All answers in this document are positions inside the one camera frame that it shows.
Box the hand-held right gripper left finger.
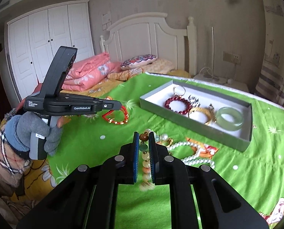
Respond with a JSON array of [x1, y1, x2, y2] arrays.
[[16, 132, 140, 229]]

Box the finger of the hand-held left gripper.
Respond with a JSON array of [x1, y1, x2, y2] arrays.
[[98, 99, 122, 111]]

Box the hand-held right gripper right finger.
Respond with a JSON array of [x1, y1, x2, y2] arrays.
[[149, 131, 269, 229]]

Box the red rope bracelet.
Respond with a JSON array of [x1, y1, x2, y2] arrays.
[[102, 105, 129, 126]]

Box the pastel bead bracelet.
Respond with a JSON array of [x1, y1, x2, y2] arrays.
[[138, 129, 161, 192]]

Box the white pearl strand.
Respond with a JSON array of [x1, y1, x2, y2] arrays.
[[160, 134, 215, 170]]

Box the grey cardboard box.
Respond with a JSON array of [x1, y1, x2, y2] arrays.
[[139, 80, 253, 152]]

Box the dark red bead bracelet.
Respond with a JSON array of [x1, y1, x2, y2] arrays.
[[164, 96, 192, 114]]

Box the gold linked rings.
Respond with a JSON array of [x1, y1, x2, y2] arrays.
[[173, 86, 186, 97]]

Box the gold bangle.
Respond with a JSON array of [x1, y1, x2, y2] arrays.
[[188, 104, 216, 126]]

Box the silver brooch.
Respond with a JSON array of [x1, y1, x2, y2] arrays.
[[188, 95, 203, 109]]

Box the pale green jade bangle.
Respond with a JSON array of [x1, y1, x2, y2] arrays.
[[216, 107, 244, 131]]

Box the person's left forearm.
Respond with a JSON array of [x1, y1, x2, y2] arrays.
[[0, 124, 38, 189]]

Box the person's left hand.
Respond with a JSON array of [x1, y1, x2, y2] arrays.
[[6, 108, 64, 156]]

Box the gold openwork pendant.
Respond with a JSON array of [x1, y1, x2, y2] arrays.
[[165, 137, 178, 152]]

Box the pink floral quilt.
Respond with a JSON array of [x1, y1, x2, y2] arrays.
[[36, 52, 122, 91]]

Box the white wardrobe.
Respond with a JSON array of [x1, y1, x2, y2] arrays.
[[6, 0, 95, 102]]

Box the embroidered pillow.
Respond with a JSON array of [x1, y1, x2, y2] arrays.
[[120, 55, 157, 71]]

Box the yellow floral pillow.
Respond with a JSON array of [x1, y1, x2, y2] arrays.
[[107, 58, 176, 80]]

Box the white wooden headboard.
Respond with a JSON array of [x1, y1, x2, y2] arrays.
[[99, 12, 197, 78]]

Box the green printed cloth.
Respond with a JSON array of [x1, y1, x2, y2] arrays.
[[45, 73, 284, 229]]

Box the white nightstand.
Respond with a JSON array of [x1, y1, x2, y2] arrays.
[[193, 73, 250, 93]]

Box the printed curtain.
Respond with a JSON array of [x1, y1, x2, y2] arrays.
[[254, 0, 284, 106]]

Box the white wall switch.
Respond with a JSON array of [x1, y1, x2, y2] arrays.
[[101, 11, 112, 31]]

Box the white charger cable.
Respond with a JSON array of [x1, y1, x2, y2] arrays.
[[199, 61, 238, 84]]

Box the black cable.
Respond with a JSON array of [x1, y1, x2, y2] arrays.
[[14, 156, 49, 196]]

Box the beige wall outlet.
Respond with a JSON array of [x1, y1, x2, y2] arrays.
[[223, 51, 242, 64]]

